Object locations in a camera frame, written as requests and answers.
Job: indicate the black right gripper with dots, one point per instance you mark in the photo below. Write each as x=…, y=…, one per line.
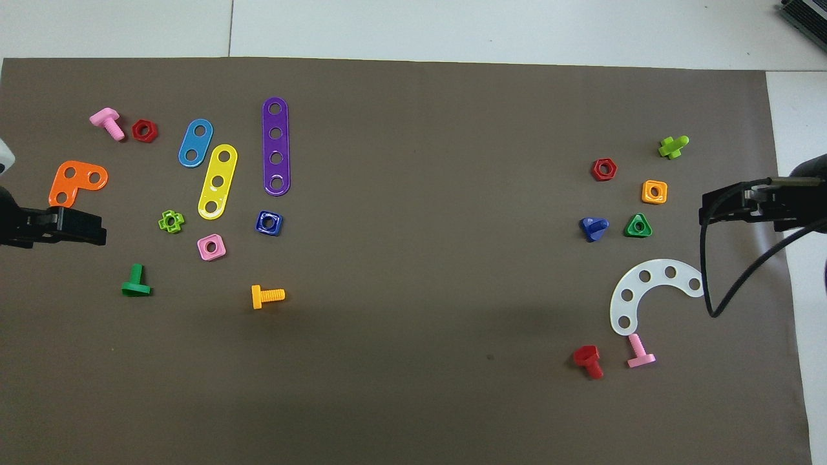
x=807, y=197

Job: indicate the white curved five-hole plate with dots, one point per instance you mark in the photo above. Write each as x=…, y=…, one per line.
x=620, y=284

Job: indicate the yellow three-hole strip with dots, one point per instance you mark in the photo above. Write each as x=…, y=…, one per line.
x=219, y=169

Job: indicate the pink plastic bolt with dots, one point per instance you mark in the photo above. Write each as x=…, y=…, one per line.
x=103, y=118
x=639, y=352

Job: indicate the blue plastic bolt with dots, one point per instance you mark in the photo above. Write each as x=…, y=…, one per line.
x=591, y=227

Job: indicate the purple four-hole strip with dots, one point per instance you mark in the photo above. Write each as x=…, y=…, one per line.
x=276, y=145

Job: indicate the red hexagon nut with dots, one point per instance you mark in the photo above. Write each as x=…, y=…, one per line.
x=596, y=171
x=136, y=131

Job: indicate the green triangle nut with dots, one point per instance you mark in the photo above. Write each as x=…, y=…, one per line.
x=630, y=231

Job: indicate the lime green cross nut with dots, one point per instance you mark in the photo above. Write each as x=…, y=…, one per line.
x=163, y=223

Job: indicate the blue two-hole strip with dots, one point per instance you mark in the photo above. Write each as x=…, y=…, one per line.
x=196, y=142

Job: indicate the orange square nut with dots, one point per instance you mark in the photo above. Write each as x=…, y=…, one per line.
x=646, y=197

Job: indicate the brown table mat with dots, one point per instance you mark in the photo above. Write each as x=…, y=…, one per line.
x=413, y=361

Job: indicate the orange three-hole corner plate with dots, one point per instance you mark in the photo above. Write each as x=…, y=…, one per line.
x=64, y=184

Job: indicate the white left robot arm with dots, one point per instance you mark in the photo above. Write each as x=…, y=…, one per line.
x=5, y=155

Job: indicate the red plastic bolt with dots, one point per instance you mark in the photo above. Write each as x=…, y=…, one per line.
x=586, y=356

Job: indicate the blue square nut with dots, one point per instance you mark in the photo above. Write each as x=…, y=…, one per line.
x=261, y=226

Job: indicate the pink square nut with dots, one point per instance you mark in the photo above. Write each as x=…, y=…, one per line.
x=202, y=252

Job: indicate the lime green cross-head bolt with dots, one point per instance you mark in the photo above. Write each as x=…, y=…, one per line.
x=672, y=148

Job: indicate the green plastic bolt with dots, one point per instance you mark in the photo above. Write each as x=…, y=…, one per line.
x=136, y=284

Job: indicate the dark grey ribbed device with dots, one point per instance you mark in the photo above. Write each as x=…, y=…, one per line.
x=807, y=16

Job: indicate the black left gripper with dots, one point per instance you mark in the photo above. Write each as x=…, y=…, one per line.
x=26, y=218

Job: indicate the orange plastic bolt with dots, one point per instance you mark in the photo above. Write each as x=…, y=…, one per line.
x=266, y=296

